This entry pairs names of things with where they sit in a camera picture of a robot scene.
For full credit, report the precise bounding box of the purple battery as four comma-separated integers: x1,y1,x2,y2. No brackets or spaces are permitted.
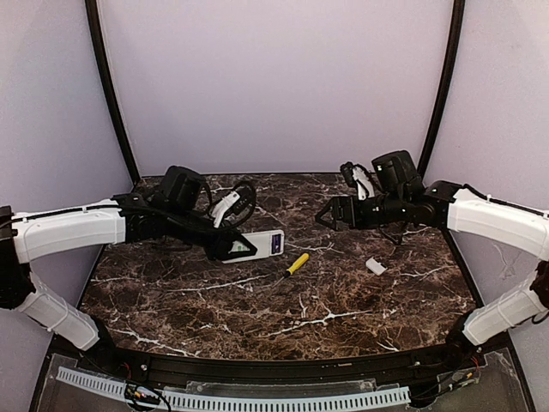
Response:
271,233,283,249
271,245,283,255

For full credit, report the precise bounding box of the white slotted cable duct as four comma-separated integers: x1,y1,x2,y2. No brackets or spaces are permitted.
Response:
56,367,410,411

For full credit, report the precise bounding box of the black frame post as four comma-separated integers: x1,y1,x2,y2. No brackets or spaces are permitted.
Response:
417,0,466,177
84,0,141,184

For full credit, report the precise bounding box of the left black frame post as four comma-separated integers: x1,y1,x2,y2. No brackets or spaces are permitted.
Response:
84,0,141,184

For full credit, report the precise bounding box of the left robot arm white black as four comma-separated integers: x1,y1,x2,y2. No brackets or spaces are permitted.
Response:
1,166,257,353

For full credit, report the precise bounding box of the yellow handled screwdriver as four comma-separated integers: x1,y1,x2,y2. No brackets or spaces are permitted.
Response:
276,253,310,283

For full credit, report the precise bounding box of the right black frame post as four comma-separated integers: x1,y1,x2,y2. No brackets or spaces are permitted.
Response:
417,0,466,177

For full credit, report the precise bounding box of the white remote control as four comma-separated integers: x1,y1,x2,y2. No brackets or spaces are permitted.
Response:
223,229,285,264

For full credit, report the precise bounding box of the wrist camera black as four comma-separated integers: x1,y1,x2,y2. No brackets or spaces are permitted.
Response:
340,161,365,189
209,189,253,228

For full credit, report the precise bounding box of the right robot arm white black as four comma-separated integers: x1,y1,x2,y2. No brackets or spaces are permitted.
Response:
315,150,548,348

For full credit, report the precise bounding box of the white battery cover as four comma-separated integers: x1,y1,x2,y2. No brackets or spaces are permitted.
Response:
365,257,387,276

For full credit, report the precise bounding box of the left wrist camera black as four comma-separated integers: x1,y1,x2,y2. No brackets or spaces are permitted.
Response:
209,189,253,228

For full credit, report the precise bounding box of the black table front rail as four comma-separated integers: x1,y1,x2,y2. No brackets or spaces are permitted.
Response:
94,347,447,385

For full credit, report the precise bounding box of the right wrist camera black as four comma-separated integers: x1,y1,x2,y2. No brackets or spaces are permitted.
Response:
340,161,365,189

